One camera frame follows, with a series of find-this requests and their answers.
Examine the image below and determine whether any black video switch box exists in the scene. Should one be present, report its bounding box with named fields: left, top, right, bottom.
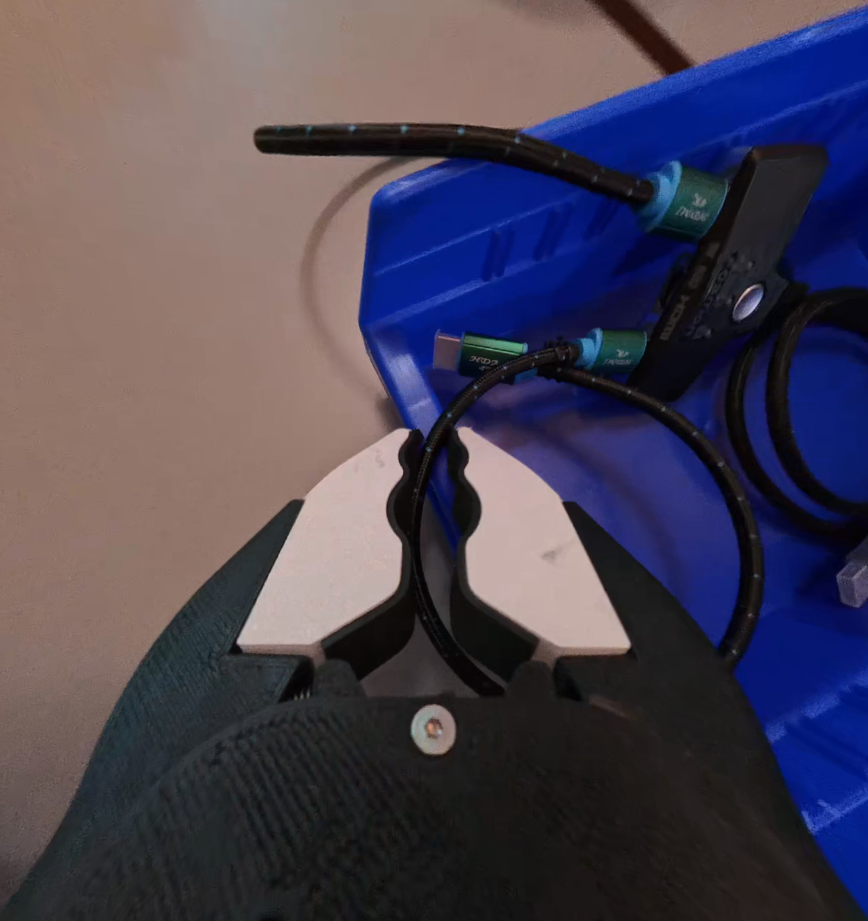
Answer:
left=634, top=144, right=831, bottom=402

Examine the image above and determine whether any blue storage bin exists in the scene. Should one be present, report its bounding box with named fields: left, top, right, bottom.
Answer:
left=358, top=0, right=868, bottom=921

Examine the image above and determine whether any grey desk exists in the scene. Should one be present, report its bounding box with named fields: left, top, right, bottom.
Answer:
left=0, top=0, right=868, bottom=921

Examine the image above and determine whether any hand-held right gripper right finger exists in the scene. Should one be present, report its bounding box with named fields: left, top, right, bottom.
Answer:
left=452, top=428, right=635, bottom=679

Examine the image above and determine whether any black coiled cable grey plug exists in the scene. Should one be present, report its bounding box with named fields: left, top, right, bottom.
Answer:
left=729, top=286, right=868, bottom=609

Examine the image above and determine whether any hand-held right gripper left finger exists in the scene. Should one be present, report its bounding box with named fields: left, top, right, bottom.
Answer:
left=237, top=428, right=416, bottom=677

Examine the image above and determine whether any braided cable with green plugs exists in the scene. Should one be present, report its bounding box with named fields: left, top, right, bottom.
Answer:
left=408, top=327, right=767, bottom=697
left=252, top=122, right=731, bottom=242

